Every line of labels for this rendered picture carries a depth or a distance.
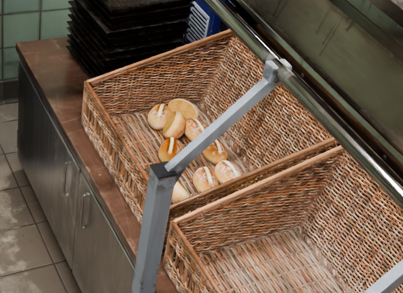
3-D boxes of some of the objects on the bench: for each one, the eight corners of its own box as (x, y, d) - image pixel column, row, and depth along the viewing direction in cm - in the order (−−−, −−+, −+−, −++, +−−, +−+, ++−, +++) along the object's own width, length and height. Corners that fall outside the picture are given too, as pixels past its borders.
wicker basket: (222, 99, 241) (238, 23, 224) (318, 217, 203) (346, 136, 187) (77, 122, 219) (83, 41, 203) (156, 259, 182) (171, 172, 165)
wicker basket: (319, 219, 203) (347, 138, 186) (465, 389, 166) (516, 307, 149) (157, 265, 180) (173, 177, 164) (283, 472, 143) (320, 387, 127)
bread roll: (181, 215, 196) (170, 205, 191) (161, 192, 202) (150, 182, 197) (197, 201, 196) (186, 191, 191) (176, 178, 202) (165, 167, 197)
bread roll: (179, 170, 208) (182, 154, 204) (155, 166, 208) (158, 150, 204) (183, 148, 216) (186, 132, 212) (160, 143, 216) (163, 128, 212)
